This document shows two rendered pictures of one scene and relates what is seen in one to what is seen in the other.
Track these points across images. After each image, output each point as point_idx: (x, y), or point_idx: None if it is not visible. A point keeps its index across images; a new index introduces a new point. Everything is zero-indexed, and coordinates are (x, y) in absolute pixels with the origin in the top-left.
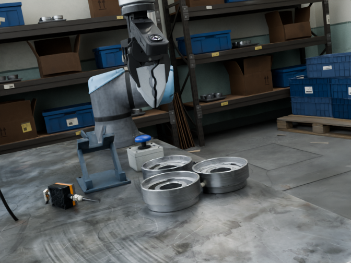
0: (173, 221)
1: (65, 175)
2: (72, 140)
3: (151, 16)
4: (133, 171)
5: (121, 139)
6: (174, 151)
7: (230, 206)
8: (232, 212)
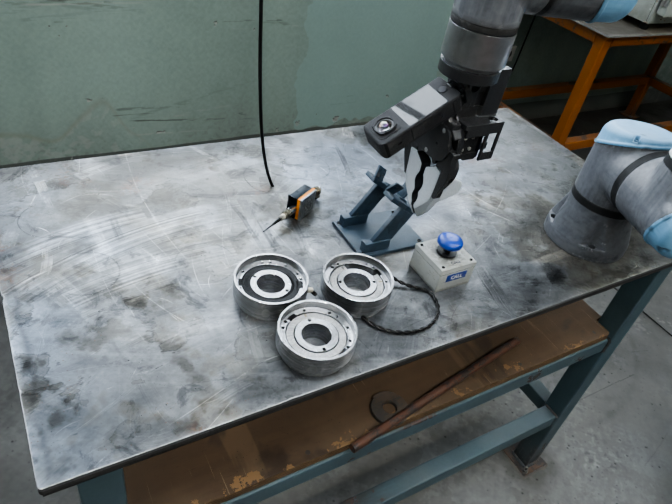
0: (207, 297)
1: None
2: None
3: None
4: None
5: (561, 232)
6: (514, 303)
7: (228, 349)
8: (207, 348)
